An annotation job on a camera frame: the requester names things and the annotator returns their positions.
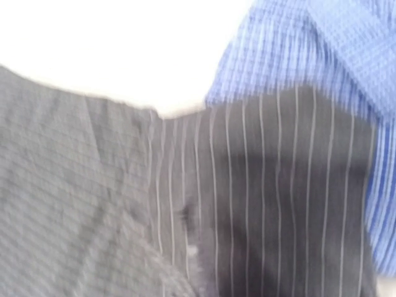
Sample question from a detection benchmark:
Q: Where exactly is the blue checked folded shirt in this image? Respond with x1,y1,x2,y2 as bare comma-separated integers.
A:
205,1,395,277

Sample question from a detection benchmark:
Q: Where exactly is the black pinstriped long sleeve shirt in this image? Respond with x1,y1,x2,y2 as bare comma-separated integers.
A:
1,68,377,296

